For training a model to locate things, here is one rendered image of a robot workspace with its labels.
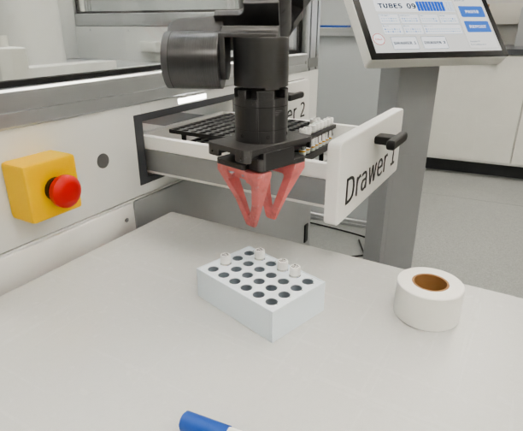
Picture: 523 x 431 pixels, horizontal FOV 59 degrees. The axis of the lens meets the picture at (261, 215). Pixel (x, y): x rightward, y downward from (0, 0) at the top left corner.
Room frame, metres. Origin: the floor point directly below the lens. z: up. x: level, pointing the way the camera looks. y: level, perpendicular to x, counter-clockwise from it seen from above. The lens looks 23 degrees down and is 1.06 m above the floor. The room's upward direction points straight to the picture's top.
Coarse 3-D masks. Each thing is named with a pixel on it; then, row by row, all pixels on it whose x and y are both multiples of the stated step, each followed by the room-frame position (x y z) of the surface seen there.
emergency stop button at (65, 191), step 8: (64, 176) 0.52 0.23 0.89; (72, 176) 0.53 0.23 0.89; (56, 184) 0.51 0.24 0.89; (64, 184) 0.51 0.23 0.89; (72, 184) 0.52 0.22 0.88; (56, 192) 0.50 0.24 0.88; (64, 192) 0.51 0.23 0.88; (72, 192) 0.52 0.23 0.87; (80, 192) 0.53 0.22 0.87; (56, 200) 0.50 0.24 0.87; (64, 200) 0.51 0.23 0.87; (72, 200) 0.52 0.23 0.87
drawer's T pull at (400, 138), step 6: (402, 132) 0.68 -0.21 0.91; (378, 138) 0.65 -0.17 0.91; (384, 138) 0.65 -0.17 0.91; (390, 138) 0.64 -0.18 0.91; (396, 138) 0.64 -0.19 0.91; (402, 138) 0.65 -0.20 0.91; (378, 144) 0.65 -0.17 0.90; (384, 144) 0.65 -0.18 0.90; (390, 144) 0.62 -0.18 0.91; (396, 144) 0.62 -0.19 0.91; (390, 150) 0.62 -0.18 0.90
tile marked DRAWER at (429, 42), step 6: (420, 36) 1.55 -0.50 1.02; (426, 36) 1.56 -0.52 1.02; (432, 36) 1.57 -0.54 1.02; (438, 36) 1.57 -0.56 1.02; (444, 36) 1.58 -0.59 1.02; (426, 42) 1.54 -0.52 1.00; (432, 42) 1.55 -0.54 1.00; (438, 42) 1.56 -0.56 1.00; (444, 42) 1.56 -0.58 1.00; (426, 48) 1.53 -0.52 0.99; (432, 48) 1.53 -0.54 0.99; (438, 48) 1.54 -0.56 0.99; (444, 48) 1.55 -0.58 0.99
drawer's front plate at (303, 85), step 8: (296, 80) 1.19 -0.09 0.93; (304, 80) 1.20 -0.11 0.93; (288, 88) 1.12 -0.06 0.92; (296, 88) 1.16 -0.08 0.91; (304, 88) 1.20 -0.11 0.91; (304, 96) 1.20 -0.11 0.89; (288, 104) 1.12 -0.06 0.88; (296, 104) 1.16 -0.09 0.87; (296, 112) 1.16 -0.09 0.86; (304, 112) 1.20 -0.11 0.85
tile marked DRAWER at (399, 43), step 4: (392, 40) 1.51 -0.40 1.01; (396, 40) 1.51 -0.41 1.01; (400, 40) 1.52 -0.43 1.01; (404, 40) 1.52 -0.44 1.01; (408, 40) 1.53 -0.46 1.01; (412, 40) 1.53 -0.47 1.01; (416, 40) 1.53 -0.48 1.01; (392, 44) 1.50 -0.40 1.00; (396, 44) 1.50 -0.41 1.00; (400, 44) 1.50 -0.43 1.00; (404, 44) 1.51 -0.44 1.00; (408, 44) 1.51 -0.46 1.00; (412, 44) 1.52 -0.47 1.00; (416, 44) 1.52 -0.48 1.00; (396, 48) 1.49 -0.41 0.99; (400, 48) 1.50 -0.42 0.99; (404, 48) 1.50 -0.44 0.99; (408, 48) 1.51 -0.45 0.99; (412, 48) 1.51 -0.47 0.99; (416, 48) 1.51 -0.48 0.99
